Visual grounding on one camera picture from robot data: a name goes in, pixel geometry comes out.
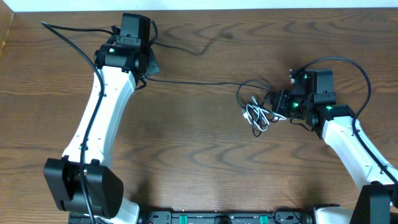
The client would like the black USB cable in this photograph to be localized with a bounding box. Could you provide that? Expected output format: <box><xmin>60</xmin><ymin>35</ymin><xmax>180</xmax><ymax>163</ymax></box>
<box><xmin>135</xmin><ymin>76</ymin><xmax>280</xmax><ymax>138</ymax></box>

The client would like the white USB cable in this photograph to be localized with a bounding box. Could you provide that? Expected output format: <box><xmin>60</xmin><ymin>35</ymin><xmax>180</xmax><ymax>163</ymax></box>
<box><xmin>241</xmin><ymin>95</ymin><xmax>287</xmax><ymax>133</ymax></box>

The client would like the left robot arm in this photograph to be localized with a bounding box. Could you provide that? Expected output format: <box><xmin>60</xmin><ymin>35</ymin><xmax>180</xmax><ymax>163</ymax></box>
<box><xmin>44</xmin><ymin>13</ymin><xmax>159</xmax><ymax>223</ymax></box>

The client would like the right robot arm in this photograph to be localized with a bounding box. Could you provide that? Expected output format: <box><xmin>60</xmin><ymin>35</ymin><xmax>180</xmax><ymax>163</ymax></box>
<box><xmin>271</xmin><ymin>69</ymin><xmax>397</xmax><ymax>223</ymax></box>

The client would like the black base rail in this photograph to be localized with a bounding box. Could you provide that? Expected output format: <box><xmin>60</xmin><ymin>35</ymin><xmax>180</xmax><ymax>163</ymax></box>
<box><xmin>68</xmin><ymin>210</ymin><xmax>315</xmax><ymax>224</ymax></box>

